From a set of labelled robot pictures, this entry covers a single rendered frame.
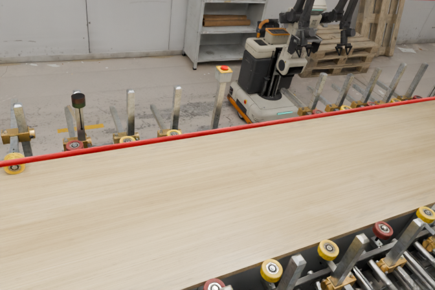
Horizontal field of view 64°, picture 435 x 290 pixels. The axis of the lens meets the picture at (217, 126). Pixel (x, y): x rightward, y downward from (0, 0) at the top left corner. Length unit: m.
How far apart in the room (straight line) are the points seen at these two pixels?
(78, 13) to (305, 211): 3.48
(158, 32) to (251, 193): 3.34
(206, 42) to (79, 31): 1.65
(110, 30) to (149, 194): 3.19
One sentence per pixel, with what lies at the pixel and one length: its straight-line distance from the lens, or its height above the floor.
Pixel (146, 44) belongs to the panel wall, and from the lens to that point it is 4.69.
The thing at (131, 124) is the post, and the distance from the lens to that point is 1.90.
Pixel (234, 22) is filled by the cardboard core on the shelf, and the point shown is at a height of 0.57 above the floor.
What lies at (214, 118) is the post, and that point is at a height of 0.90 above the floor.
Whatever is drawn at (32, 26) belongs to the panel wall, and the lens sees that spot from 4.45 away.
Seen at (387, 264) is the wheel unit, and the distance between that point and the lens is 1.77.
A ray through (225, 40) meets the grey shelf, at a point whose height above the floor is 0.20.
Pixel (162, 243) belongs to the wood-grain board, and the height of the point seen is 0.90.
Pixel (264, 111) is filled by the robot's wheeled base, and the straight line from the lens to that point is 3.43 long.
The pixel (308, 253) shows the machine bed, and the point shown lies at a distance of 1.76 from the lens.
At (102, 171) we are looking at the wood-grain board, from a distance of 1.68.
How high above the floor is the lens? 2.07
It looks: 36 degrees down
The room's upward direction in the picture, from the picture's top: 11 degrees clockwise
